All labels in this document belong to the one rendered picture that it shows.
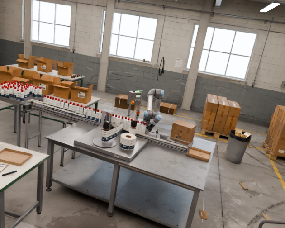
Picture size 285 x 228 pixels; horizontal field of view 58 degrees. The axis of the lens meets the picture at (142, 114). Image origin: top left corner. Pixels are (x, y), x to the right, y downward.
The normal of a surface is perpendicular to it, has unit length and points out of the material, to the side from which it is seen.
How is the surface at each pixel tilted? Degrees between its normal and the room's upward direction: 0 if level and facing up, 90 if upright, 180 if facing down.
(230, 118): 88
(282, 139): 90
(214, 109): 90
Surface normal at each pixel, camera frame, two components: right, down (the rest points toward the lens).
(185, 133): -0.47, 0.20
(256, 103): -0.25, 0.26
